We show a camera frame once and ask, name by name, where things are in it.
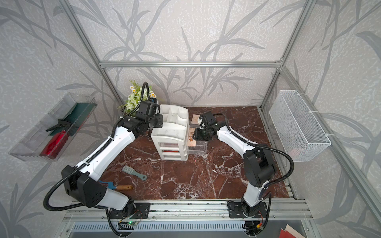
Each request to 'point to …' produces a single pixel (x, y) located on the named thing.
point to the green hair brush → (127, 169)
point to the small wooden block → (124, 187)
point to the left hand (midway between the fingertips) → (159, 118)
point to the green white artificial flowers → (134, 97)
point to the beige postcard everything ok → (191, 142)
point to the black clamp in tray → (69, 127)
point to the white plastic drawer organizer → (172, 140)
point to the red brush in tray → (54, 145)
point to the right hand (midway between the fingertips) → (194, 135)
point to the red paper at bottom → (284, 234)
